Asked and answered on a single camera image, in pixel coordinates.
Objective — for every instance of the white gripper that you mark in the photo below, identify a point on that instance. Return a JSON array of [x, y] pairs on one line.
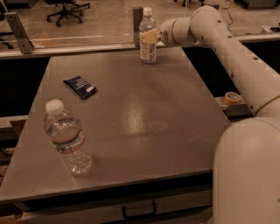
[[165, 32]]

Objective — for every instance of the blue label plastic bottle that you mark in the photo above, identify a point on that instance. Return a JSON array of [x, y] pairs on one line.
[[147, 51]]

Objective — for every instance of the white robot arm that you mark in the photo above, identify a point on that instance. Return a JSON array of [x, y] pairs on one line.
[[246, 167]]

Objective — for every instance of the dark blue rxbar wrapper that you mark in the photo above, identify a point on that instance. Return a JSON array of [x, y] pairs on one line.
[[81, 87]]

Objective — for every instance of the clear plastic water bottle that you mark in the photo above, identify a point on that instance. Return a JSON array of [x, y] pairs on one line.
[[63, 128]]

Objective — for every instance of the black office chair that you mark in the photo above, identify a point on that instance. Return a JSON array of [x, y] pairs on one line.
[[69, 8]]

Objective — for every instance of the orange tape roll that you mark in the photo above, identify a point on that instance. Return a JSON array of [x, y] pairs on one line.
[[231, 98]]

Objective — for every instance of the grey table drawer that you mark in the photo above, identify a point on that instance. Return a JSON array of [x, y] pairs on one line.
[[185, 208]]

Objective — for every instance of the middle metal bracket post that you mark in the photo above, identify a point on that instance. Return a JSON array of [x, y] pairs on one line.
[[137, 18]]

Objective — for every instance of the metal bracket post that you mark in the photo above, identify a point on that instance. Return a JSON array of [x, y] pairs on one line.
[[23, 42], [137, 18]]

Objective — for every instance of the metal rail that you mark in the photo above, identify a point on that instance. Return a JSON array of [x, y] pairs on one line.
[[13, 54]]

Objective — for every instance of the left metal bracket post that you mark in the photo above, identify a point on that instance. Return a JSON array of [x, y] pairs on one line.
[[23, 42]]

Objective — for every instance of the black drawer handle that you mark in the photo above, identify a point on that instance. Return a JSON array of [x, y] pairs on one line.
[[139, 210]]

